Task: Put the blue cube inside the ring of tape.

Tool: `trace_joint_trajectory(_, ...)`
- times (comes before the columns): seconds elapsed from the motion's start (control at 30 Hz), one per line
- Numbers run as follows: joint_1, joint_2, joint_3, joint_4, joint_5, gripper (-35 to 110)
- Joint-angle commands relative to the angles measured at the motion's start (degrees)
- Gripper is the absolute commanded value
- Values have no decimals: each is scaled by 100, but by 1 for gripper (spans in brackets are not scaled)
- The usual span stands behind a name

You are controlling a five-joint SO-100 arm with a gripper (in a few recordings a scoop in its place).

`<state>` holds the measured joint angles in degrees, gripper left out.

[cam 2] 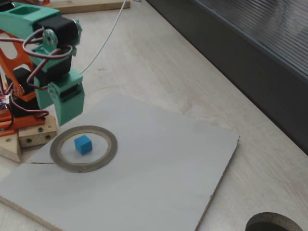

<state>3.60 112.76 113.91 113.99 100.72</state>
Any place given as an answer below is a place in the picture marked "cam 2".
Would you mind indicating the green gripper, black servo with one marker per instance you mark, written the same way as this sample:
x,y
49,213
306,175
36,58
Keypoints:
x,y
70,106

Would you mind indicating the blue cube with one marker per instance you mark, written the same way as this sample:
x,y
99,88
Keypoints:
x,y
83,144

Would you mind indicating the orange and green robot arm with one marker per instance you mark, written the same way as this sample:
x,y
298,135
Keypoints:
x,y
16,22

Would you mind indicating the wooden base block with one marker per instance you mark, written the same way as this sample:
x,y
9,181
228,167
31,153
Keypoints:
x,y
36,138

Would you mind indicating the red controller board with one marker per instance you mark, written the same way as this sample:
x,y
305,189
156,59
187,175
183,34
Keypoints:
x,y
3,102

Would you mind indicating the light wooden beam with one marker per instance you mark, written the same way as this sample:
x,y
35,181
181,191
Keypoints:
x,y
9,149

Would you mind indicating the flat wooden plank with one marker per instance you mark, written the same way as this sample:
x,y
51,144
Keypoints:
x,y
96,6

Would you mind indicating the grey-topped chipboard panel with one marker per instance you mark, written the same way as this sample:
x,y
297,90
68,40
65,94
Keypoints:
x,y
156,168

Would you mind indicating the fluted glass desk partition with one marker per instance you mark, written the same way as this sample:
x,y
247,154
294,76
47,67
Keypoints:
x,y
240,60

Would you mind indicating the orange controller board mount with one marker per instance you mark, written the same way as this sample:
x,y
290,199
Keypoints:
x,y
4,125

